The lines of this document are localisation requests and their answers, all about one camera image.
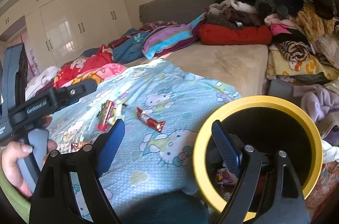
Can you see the red snack stick wrapper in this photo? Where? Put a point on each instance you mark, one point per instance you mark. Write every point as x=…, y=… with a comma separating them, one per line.
x=149, y=121

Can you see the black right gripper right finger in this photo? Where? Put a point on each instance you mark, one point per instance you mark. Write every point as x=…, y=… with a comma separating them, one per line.
x=229, y=151

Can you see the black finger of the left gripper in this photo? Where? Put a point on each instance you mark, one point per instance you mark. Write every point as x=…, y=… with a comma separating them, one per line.
x=66, y=96

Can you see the yellow white torn wrapper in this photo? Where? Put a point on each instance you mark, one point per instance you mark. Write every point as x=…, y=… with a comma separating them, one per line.
x=119, y=111

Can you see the cream built-in wardrobe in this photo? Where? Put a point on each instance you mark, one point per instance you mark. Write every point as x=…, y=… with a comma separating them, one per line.
x=60, y=30

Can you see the pink Pooh blanket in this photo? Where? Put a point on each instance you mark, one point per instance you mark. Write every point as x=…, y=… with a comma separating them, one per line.
x=100, y=74

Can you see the colourful candy packet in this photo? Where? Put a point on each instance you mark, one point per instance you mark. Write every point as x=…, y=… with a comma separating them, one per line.
x=105, y=115

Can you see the blue floral quilt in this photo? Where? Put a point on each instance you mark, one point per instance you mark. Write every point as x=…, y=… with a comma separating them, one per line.
x=131, y=49

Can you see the person's left hand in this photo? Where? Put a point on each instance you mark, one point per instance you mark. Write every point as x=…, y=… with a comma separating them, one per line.
x=12, y=153

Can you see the lavender fleece cloth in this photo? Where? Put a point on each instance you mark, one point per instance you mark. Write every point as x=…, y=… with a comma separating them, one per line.
x=316, y=100

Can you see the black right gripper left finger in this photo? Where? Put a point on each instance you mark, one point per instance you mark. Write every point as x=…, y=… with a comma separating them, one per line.
x=106, y=147

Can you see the yellow rimmed black trash bin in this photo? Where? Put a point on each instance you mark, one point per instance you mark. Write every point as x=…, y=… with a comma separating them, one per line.
x=281, y=161

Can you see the red folded garment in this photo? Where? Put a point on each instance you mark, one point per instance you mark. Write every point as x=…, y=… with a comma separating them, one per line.
x=216, y=35

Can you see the green sleeve left forearm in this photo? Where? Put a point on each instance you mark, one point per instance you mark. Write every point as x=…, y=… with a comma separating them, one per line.
x=14, y=207

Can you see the small yellow pink wrapper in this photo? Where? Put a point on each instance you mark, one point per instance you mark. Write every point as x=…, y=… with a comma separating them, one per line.
x=70, y=147

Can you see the striped purple blue pillow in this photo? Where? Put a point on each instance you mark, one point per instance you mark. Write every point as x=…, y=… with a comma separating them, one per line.
x=166, y=39

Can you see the grey bed headboard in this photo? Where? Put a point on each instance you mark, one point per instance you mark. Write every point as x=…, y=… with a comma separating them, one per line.
x=179, y=11

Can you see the light blue Hello Kitty blanket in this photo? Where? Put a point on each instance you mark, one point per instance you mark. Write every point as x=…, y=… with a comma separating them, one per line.
x=147, y=163

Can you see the yellow cartoon blanket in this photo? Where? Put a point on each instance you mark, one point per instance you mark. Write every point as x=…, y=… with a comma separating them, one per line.
x=278, y=65

